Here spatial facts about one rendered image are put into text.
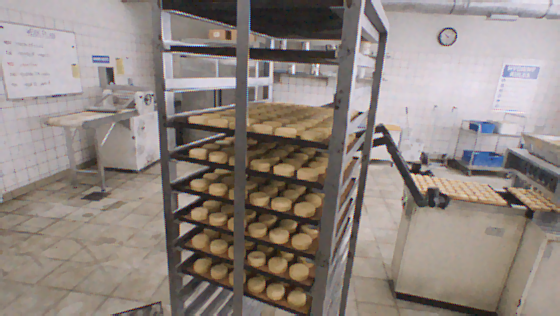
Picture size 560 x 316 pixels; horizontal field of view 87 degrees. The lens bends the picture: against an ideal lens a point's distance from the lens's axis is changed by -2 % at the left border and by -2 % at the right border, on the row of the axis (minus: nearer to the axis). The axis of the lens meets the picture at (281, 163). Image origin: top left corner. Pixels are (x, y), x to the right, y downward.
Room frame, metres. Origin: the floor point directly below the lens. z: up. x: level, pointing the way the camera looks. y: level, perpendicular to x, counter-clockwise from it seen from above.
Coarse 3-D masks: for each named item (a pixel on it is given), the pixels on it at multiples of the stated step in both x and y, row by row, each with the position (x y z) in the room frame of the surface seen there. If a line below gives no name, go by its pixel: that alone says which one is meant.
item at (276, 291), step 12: (192, 264) 0.80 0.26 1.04; (204, 264) 0.78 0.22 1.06; (216, 264) 0.81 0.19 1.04; (228, 264) 0.79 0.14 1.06; (216, 276) 0.74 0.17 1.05; (228, 276) 0.75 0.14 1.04; (252, 276) 0.76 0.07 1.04; (252, 288) 0.69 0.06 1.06; (264, 288) 0.71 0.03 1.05; (276, 288) 0.69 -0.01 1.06; (288, 288) 0.72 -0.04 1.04; (300, 288) 0.70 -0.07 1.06; (276, 300) 0.67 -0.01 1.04; (288, 300) 0.66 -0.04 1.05; (300, 300) 0.65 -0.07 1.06
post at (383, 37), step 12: (384, 36) 1.16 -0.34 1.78; (384, 48) 1.15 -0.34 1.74; (384, 60) 1.15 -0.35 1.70; (372, 84) 1.16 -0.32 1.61; (372, 96) 1.16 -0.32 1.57; (372, 108) 1.16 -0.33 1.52; (372, 120) 1.15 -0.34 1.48; (372, 132) 1.15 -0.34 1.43; (372, 144) 1.17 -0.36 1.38; (360, 168) 1.16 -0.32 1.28; (360, 180) 1.16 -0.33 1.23; (360, 192) 1.16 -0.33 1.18; (360, 204) 1.15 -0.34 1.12; (360, 216) 1.16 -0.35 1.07; (348, 252) 1.16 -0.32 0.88; (348, 264) 1.16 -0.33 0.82; (348, 276) 1.15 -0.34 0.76; (348, 288) 1.15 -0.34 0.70
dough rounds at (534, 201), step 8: (512, 192) 1.98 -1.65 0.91; (520, 192) 2.00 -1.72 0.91; (528, 192) 1.99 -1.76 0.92; (536, 192) 1.99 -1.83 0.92; (520, 200) 1.86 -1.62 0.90; (528, 200) 1.83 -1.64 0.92; (536, 200) 1.83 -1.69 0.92; (544, 200) 1.84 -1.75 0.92; (536, 208) 1.71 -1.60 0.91; (544, 208) 1.71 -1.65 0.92; (552, 208) 1.71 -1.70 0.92
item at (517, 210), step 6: (450, 204) 1.84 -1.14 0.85; (456, 204) 1.83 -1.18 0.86; (462, 204) 1.83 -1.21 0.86; (468, 204) 1.82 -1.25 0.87; (474, 204) 1.81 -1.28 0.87; (480, 204) 1.80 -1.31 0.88; (486, 204) 1.79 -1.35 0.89; (480, 210) 1.80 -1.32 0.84; (486, 210) 1.79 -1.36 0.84; (492, 210) 1.78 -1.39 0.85; (498, 210) 1.78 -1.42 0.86; (504, 210) 1.77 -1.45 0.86; (510, 210) 1.76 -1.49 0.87; (516, 210) 1.75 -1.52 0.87; (522, 210) 1.75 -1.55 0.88; (528, 210) 1.74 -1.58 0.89; (522, 216) 1.74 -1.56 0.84; (528, 216) 1.74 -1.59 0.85
